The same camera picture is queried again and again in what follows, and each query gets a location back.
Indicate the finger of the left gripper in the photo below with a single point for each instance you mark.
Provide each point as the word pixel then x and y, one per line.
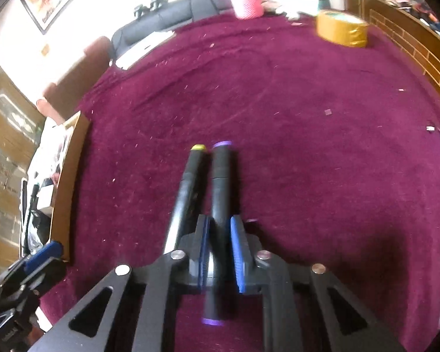
pixel 51 250

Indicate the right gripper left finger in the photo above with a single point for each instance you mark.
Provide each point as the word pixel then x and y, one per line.
pixel 196 246

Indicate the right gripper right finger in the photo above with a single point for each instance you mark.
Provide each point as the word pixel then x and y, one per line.
pixel 245 247

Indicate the black marker purple cap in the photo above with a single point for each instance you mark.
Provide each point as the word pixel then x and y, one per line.
pixel 216 307

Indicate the black marker yellow cap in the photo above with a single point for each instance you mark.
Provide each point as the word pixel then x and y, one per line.
pixel 188 201

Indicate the wooden glass door wardrobe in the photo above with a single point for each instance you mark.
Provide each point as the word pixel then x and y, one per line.
pixel 20 131

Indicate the brown armchair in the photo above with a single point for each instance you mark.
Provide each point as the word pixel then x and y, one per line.
pixel 60 100

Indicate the white notebook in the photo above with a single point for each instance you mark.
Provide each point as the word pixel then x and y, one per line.
pixel 142 48

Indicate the black leather sofa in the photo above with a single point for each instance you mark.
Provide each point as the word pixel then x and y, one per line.
pixel 170 16

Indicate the yellow tape roll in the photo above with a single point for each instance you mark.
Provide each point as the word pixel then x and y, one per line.
pixel 342 28

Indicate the white cloth gloves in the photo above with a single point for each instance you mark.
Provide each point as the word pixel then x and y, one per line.
pixel 292 9

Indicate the wooden side cabinet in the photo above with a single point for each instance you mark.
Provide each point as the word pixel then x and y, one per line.
pixel 411 36

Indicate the small gold wall plaque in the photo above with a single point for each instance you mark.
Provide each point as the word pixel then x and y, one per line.
pixel 45 50

